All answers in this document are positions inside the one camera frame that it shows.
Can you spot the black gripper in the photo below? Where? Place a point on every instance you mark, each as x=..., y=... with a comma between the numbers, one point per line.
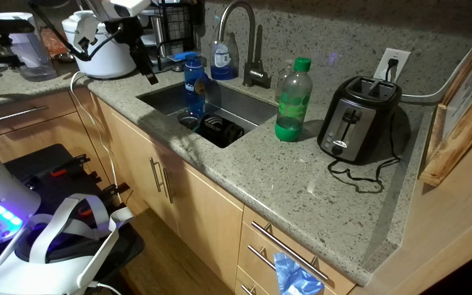
x=134, y=38

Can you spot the green plastic bottle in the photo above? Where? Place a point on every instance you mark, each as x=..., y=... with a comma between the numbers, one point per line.
x=294, y=108

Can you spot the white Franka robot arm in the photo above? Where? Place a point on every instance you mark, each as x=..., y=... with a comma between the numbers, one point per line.
x=1, y=185

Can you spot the blue water bottle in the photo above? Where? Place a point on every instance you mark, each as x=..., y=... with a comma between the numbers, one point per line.
x=194, y=87

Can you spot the clear dish soap bottle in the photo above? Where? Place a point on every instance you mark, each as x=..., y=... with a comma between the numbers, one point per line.
x=222, y=59

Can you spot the stainless steel sink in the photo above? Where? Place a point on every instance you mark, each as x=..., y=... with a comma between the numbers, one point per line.
x=237, y=107

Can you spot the clear glass bottle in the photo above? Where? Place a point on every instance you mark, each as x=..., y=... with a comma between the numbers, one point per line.
x=283, y=74

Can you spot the white rice cooker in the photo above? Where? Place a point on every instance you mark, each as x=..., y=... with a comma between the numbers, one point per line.
x=106, y=62

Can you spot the round dark bowl teal rim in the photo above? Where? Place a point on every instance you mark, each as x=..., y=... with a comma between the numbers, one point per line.
x=189, y=121

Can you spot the black mug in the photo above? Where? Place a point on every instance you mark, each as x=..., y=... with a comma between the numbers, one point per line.
x=220, y=131

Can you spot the reddish food bag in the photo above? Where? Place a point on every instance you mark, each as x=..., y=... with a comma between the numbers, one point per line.
x=56, y=43

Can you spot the chrome kitchen faucet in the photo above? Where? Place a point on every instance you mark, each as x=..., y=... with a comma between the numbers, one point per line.
x=253, y=54

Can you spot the clear plastic pitcher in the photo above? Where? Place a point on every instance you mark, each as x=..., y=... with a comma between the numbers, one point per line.
x=32, y=51

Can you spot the black robot cart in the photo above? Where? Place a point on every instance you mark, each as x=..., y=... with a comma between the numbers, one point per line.
x=34, y=164

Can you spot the light wood kitchen cabinet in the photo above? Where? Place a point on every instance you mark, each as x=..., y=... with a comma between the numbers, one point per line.
x=204, y=218

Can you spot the black and silver toaster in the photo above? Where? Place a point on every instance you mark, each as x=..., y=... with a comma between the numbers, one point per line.
x=356, y=120

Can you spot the white VR headset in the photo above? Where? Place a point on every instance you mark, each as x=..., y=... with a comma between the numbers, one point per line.
x=56, y=272

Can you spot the blue glove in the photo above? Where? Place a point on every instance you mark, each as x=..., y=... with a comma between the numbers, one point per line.
x=294, y=275

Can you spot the white wall outlet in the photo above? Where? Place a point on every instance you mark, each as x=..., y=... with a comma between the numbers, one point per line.
x=399, y=54

